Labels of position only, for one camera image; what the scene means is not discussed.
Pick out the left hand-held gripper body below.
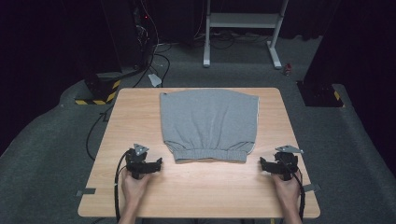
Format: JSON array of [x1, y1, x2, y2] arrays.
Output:
[[125, 143, 150, 180]]

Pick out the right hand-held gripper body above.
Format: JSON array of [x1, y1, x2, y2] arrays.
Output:
[[273, 145, 304, 182]]

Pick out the grey shorts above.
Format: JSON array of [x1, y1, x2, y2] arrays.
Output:
[[159, 88, 260, 164]]

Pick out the person's left hand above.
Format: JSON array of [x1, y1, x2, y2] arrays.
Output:
[[120, 169, 152, 203]]

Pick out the person's right hand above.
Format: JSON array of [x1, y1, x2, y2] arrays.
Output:
[[271, 172, 303, 207]]

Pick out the grey tape strip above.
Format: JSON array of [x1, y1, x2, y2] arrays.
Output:
[[76, 188, 97, 197], [303, 183, 321, 193]]

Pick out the black base with yellow mark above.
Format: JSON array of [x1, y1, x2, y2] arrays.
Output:
[[296, 80, 346, 108]]

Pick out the black yellow striped base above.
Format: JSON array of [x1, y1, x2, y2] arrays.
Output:
[[74, 72, 121, 106]]

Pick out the grey scrap on floor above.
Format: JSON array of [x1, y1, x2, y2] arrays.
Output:
[[148, 73, 163, 88]]

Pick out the black equipment tower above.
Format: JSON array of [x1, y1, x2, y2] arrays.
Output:
[[99, 0, 157, 72]]

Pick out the white metal stand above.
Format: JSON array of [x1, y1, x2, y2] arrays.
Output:
[[203, 0, 290, 70]]

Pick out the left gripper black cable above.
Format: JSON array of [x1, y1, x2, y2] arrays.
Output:
[[113, 148, 134, 222]]

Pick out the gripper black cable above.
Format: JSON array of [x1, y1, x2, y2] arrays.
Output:
[[113, 148, 134, 222], [278, 153, 306, 221]]

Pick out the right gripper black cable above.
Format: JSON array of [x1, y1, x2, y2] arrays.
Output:
[[278, 153, 306, 221]]

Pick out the thin black floor cable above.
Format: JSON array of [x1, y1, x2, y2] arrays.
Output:
[[85, 104, 115, 161]]

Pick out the looped black cable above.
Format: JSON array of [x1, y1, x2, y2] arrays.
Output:
[[153, 51, 172, 88]]

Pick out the tangle of black cables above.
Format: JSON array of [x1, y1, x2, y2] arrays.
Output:
[[194, 28, 273, 50]]

